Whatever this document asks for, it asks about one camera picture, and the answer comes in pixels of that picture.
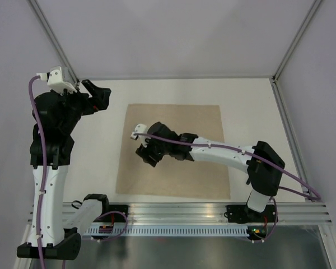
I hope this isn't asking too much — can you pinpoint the left aluminium frame post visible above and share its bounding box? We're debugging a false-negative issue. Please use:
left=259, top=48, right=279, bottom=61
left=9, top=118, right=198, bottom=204
left=26, top=0, right=79, bottom=86

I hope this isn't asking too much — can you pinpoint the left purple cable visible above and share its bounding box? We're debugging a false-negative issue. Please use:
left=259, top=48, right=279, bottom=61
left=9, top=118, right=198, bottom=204
left=29, top=75, right=69, bottom=269

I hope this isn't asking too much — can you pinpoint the aluminium frame post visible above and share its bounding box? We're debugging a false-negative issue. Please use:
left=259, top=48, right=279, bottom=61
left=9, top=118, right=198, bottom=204
left=26, top=0, right=79, bottom=86
left=269, top=1, right=324, bottom=202

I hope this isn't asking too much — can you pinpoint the white slotted cable duct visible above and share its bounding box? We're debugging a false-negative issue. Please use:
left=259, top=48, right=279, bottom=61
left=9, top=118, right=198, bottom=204
left=82, top=225, right=249, bottom=236

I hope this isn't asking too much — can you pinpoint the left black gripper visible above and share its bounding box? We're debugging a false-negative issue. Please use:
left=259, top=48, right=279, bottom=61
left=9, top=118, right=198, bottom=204
left=53, top=79, right=110, bottom=133

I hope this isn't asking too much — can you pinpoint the purple cable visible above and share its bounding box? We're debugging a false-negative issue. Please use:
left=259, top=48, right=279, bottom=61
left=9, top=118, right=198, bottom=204
left=134, top=133, right=322, bottom=202
left=29, top=75, right=69, bottom=269

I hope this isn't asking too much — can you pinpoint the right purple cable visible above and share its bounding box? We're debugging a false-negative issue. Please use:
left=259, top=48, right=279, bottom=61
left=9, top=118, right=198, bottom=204
left=134, top=133, right=322, bottom=202

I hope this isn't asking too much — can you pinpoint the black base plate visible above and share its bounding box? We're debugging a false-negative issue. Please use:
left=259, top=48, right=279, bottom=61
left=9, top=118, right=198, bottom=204
left=98, top=204, right=129, bottom=224
left=224, top=205, right=277, bottom=224

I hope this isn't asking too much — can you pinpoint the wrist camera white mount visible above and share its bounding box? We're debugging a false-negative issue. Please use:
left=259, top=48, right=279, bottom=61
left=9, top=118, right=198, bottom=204
left=36, top=66, right=76, bottom=94
left=130, top=123, right=147, bottom=140

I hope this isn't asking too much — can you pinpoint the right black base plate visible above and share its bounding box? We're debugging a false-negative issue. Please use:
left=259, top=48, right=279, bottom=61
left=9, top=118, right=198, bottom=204
left=224, top=205, right=277, bottom=224

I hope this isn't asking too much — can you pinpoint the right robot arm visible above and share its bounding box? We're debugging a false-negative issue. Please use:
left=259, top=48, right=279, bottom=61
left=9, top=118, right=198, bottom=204
left=130, top=122, right=285, bottom=224

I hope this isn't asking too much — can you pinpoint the aluminium front rail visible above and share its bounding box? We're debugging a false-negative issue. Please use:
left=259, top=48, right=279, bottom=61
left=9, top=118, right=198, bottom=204
left=26, top=202, right=333, bottom=225

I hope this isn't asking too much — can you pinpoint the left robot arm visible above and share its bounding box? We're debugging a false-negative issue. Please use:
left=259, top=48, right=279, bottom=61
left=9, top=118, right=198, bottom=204
left=17, top=76, right=111, bottom=263

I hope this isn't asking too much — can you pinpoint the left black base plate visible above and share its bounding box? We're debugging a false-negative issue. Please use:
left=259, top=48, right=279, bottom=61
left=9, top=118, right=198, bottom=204
left=98, top=204, right=129, bottom=224

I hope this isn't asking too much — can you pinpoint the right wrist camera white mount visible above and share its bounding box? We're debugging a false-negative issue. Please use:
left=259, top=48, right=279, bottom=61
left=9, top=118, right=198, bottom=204
left=130, top=123, right=147, bottom=140

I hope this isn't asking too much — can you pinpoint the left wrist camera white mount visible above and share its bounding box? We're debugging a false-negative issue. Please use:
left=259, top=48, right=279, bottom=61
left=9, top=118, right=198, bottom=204
left=36, top=66, right=76, bottom=94

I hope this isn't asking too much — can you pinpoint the beige cloth napkin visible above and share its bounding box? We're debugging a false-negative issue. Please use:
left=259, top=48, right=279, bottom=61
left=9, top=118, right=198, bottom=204
left=116, top=104, right=230, bottom=200

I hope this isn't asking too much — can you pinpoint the right aluminium frame post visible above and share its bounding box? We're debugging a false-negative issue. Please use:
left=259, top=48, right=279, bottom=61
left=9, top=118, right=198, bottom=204
left=269, top=1, right=324, bottom=202

